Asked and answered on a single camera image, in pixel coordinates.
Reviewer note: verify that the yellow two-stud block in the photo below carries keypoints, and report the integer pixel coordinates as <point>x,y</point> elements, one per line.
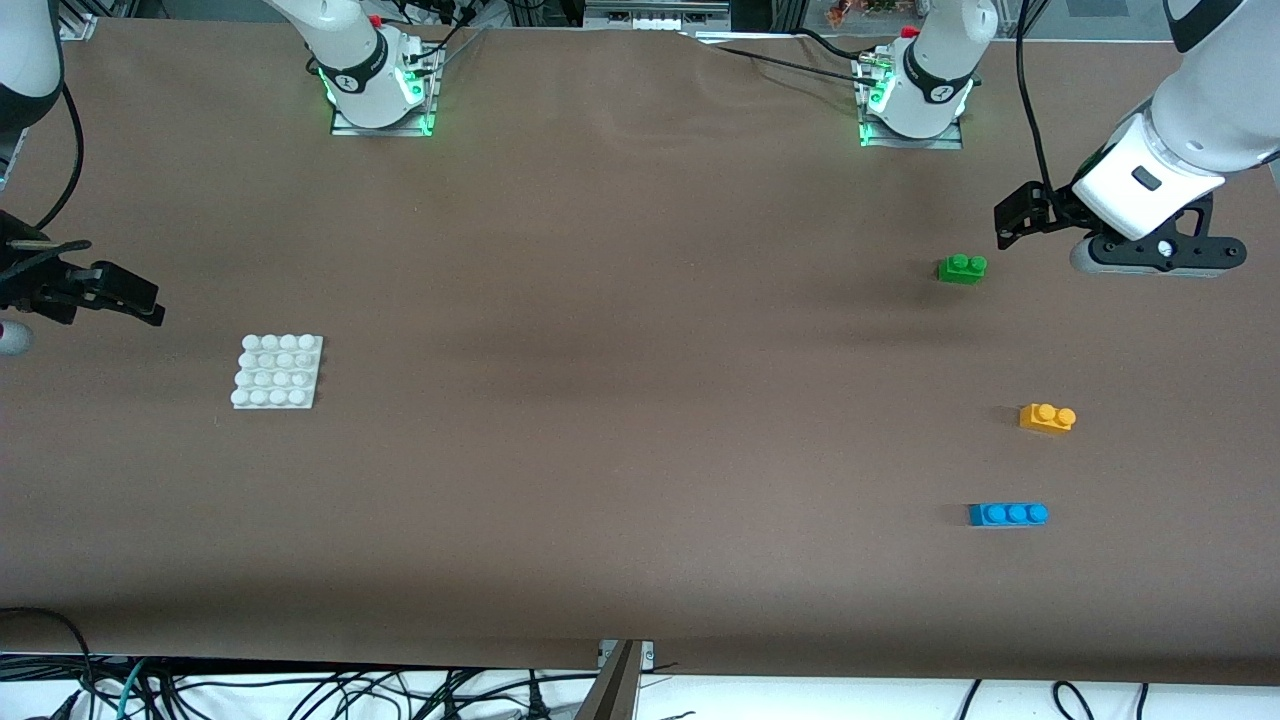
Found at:
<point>1045,420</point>

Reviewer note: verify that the small silver clamp bracket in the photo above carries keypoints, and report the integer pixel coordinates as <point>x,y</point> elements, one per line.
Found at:
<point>645,652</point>

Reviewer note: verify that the silver corner bracket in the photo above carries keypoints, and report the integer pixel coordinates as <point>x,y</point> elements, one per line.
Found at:
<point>78,22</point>

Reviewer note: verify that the green two-stud block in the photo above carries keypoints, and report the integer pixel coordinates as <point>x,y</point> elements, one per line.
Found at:
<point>960,272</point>

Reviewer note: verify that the orange patterned object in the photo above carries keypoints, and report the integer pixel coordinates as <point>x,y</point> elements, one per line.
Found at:
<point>860,10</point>

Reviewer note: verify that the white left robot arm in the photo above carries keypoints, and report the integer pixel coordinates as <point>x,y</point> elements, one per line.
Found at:
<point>1225,100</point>

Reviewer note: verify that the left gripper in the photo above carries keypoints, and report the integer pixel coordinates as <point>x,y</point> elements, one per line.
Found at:
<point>1056,209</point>

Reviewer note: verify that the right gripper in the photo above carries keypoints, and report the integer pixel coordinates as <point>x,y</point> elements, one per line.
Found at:
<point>30,283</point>

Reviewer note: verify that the brown table cover sheet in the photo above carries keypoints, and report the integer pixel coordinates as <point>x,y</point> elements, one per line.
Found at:
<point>640,250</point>

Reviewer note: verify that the aluminium frame profile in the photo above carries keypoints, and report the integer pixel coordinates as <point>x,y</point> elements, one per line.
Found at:
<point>650,20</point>

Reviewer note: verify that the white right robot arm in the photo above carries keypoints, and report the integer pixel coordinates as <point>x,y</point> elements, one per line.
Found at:
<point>340,40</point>

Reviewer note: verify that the blue three-stud block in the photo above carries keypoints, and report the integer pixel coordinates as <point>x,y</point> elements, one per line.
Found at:
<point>1005,516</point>

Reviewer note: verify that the white studded base plate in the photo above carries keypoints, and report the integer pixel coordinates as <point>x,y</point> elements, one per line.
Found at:
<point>278,385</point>

